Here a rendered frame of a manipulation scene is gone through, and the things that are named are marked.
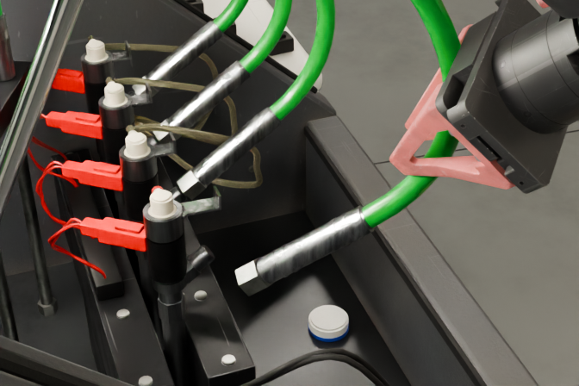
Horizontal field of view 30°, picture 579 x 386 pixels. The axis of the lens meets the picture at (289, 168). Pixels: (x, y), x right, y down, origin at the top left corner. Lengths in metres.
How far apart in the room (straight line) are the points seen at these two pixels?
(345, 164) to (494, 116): 0.54
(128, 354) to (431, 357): 0.27
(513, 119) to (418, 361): 0.46
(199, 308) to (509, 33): 0.39
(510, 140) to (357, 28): 2.86
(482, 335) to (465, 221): 1.70
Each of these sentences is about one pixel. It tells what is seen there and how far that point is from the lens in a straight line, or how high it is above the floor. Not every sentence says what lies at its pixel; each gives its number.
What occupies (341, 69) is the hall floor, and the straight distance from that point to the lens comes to 3.19.
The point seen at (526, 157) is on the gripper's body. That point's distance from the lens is 0.56.
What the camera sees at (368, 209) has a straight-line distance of 0.66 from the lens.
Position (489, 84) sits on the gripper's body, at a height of 1.28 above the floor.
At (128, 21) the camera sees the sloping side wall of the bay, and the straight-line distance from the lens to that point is 1.04.
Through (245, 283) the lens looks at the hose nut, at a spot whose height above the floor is 1.11.
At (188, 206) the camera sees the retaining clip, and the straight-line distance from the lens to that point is 0.78.
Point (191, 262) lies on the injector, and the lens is 0.80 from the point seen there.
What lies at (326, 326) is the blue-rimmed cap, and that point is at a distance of 1.05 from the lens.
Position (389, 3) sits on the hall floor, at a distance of 3.58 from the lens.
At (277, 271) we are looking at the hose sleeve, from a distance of 0.68.
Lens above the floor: 1.56
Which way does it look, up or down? 35 degrees down
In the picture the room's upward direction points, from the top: 1 degrees counter-clockwise
